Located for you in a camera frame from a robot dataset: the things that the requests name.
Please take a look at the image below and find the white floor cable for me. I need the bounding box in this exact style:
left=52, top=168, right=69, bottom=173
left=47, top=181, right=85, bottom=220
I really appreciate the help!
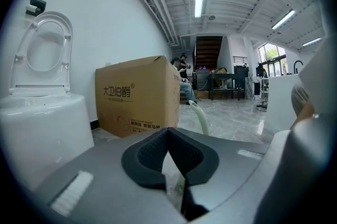
left=181, top=100, right=225, bottom=113

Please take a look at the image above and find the large window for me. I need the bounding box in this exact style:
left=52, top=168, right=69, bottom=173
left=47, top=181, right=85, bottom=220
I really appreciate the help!
left=257, top=43, right=287, bottom=77

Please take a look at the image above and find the grey drawer cabinet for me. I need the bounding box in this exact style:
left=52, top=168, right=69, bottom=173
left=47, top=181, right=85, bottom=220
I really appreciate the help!
left=196, top=69, right=211, bottom=91

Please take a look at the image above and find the brown staircase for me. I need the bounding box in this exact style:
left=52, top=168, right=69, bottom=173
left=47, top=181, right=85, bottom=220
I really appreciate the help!
left=195, top=36, right=224, bottom=71

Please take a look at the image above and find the black faucet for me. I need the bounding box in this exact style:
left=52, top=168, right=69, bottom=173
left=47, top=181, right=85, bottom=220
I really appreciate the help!
left=293, top=60, right=304, bottom=75

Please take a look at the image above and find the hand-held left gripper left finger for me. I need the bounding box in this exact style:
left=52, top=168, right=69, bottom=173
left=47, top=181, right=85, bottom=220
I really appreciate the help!
left=34, top=127, right=186, bottom=224

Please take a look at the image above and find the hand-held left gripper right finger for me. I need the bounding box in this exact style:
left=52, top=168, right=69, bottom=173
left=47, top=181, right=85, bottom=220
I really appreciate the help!
left=168, top=127, right=270, bottom=221

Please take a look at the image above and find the black wall paper holder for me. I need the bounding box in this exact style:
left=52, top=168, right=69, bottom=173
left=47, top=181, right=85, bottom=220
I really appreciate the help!
left=25, top=0, right=47, bottom=16

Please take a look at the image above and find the white freestanding basin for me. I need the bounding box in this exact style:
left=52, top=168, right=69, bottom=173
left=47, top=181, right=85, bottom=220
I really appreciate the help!
left=265, top=73, right=303, bottom=137

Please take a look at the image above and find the white toilet with flat lid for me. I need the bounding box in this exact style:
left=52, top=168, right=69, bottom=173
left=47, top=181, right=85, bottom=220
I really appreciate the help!
left=0, top=11, right=95, bottom=190

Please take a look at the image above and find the dark metal table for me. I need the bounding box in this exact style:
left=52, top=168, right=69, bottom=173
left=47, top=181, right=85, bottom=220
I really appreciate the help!
left=209, top=73, right=247, bottom=101

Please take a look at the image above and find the large cardboard box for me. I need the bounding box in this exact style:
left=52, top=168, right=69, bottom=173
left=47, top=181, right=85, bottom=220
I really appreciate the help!
left=94, top=55, right=181, bottom=139

